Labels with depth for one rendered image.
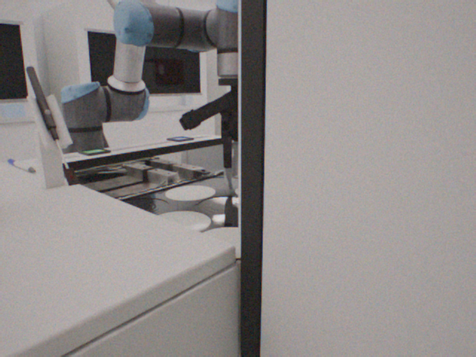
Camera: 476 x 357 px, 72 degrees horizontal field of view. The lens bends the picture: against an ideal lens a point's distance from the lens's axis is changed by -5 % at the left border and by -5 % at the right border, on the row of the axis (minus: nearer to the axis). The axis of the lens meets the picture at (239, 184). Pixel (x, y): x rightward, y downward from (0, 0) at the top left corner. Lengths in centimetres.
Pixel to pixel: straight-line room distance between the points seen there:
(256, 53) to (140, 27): 40
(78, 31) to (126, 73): 286
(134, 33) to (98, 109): 51
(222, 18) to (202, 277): 47
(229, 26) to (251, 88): 38
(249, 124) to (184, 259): 12
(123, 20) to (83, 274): 46
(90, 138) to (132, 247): 82
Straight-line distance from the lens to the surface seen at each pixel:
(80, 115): 112
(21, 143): 348
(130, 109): 116
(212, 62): 543
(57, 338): 24
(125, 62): 111
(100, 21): 409
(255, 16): 27
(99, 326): 25
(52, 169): 56
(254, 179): 28
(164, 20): 67
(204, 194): 68
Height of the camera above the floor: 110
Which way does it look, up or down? 16 degrees down
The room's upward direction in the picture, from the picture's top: straight up
